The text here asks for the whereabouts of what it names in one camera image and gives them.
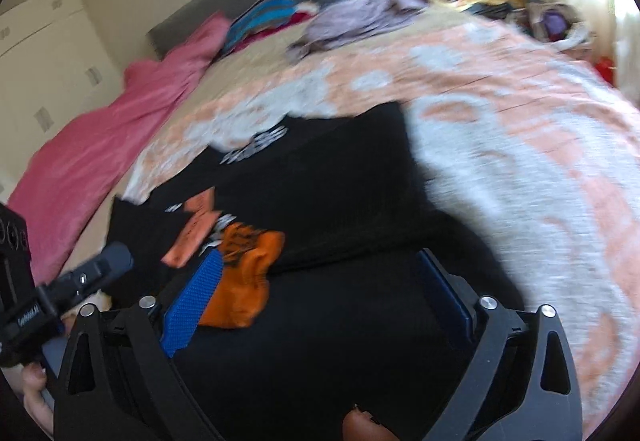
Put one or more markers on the black t-shirt with orange print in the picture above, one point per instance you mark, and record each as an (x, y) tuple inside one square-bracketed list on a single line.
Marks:
[(325, 201)]

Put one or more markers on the teal and pink striped cloth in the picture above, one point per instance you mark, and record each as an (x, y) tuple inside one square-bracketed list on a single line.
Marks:
[(260, 18)]

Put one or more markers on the lilac garment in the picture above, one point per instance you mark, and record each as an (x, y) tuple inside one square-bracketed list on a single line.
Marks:
[(360, 13)]

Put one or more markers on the cream wardrobe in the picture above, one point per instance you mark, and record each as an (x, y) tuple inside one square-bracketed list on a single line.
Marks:
[(45, 61)]

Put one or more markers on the white curtain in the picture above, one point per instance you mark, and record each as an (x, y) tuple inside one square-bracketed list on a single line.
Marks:
[(626, 46)]

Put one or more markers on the bag with purple cloth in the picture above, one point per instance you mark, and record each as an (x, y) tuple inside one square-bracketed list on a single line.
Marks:
[(555, 23)]

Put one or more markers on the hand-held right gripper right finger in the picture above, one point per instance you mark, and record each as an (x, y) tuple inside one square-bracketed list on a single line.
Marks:
[(445, 293)]

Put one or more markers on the person's left hand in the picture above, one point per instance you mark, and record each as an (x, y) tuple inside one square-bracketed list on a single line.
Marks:
[(37, 401)]

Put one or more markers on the person's right hand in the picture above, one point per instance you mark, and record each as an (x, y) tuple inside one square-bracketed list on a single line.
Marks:
[(367, 427)]

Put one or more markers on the orange and white bedspread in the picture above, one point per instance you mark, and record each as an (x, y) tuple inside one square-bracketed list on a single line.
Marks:
[(500, 171)]

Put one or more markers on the pink blanket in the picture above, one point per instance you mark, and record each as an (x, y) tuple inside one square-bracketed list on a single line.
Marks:
[(100, 146)]

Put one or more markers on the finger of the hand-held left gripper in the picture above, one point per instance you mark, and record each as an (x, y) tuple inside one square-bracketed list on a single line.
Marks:
[(100, 266)]

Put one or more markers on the red object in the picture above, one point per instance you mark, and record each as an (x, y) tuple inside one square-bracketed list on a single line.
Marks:
[(605, 70)]

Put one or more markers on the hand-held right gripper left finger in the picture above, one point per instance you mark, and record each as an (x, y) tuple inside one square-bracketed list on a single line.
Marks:
[(192, 308)]

